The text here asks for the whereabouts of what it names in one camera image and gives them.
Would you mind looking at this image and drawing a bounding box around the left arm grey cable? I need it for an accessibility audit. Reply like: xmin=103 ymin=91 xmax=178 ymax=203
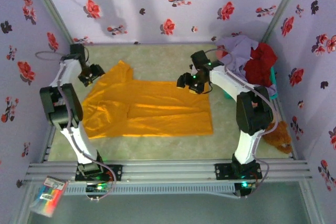
xmin=35 ymin=50 xmax=117 ymax=201

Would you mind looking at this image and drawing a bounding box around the orange t-shirt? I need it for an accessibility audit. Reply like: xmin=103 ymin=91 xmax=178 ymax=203
xmin=81 ymin=60 xmax=214 ymax=140

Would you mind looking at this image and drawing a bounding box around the teal plastic basket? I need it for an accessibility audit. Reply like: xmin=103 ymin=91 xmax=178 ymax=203
xmin=222 ymin=66 xmax=279 ymax=102

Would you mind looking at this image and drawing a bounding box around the colourful marker pack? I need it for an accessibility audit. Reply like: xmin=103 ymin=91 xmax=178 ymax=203
xmin=28 ymin=176 xmax=69 ymax=218

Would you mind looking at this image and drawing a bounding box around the brown plush toy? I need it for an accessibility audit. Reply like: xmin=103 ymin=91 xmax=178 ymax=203
xmin=262 ymin=120 xmax=293 ymax=155

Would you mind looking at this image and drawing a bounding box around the grey slotted cable duct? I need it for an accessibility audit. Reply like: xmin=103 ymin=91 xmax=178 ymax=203
xmin=64 ymin=184 xmax=235 ymax=196

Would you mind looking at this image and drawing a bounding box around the controller board with green light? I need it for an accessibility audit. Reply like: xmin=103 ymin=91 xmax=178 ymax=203
xmin=86 ymin=183 xmax=111 ymax=194
xmin=234 ymin=181 xmax=257 ymax=198

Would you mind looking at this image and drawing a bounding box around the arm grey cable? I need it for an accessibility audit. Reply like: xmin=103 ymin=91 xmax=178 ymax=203
xmin=204 ymin=48 xmax=279 ymax=183
xmin=35 ymin=50 xmax=117 ymax=201

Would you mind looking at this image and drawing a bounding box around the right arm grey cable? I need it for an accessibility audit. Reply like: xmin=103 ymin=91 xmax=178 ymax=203
xmin=204 ymin=48 xmax=279 ymax=183

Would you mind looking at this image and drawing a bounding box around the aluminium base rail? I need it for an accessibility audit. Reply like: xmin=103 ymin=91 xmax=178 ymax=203
xmin=25 ymin=158 xmax=313 ymax=183

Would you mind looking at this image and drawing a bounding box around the aluminium frame post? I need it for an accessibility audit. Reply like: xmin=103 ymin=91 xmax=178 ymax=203
xmin=261 ymin=0 xmax=308 ymax=44
xmin=25 ymin=0 xmax=77 ymax=49

